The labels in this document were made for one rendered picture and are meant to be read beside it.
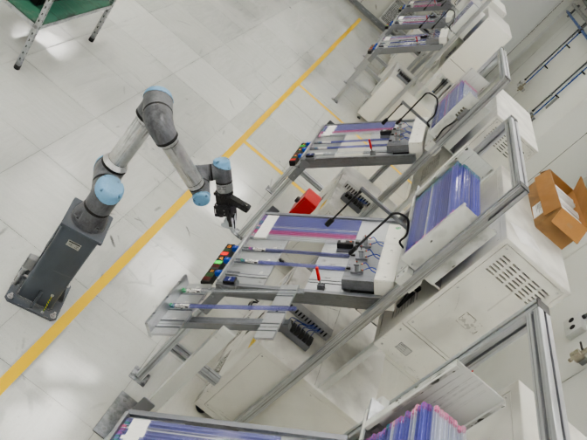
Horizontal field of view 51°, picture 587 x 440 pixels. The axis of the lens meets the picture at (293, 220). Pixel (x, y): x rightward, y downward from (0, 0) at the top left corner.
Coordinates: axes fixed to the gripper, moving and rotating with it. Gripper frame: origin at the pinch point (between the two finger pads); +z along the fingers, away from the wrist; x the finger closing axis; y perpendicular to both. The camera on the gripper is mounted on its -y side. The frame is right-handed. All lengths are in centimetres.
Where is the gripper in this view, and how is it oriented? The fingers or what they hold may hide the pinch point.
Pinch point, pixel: (234, 230)
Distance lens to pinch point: 288.1
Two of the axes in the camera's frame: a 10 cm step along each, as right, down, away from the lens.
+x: -2.5, 4.5, -8.6
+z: 0.6, 8.9, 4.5
